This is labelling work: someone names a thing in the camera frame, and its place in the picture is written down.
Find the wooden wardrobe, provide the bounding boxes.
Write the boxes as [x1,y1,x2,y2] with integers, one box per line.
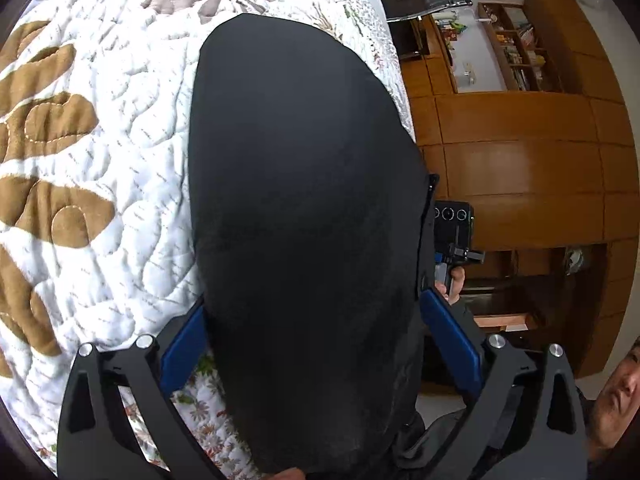
[400,0,640,381]

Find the person's face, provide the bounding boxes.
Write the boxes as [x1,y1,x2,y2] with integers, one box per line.
[582,337,640,463]

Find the floral quilted bedspread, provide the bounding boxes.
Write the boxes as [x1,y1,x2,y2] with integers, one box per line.
[0,0,416,480]

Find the wooden wall shelf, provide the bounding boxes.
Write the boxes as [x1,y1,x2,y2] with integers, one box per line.
[477,1,566,93]

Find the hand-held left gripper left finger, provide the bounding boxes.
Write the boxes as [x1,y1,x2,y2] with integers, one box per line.
[56,295,226,480]

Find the wooden desk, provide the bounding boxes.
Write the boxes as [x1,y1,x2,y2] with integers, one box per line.
[387,12,458,96]

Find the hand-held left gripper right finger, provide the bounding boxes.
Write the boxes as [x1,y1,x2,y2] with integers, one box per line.
[419,289,588,480]

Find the person's right hand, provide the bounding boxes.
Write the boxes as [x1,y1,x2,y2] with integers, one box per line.
[434,265,468,307]

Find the person's dark jacket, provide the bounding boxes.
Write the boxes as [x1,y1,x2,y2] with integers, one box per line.
[395,400,481,480]

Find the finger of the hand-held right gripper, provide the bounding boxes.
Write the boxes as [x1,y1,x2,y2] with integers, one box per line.
[417,172,441,306]

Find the black quilted pants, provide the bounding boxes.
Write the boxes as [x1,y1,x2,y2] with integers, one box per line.
[188,12,436,480]

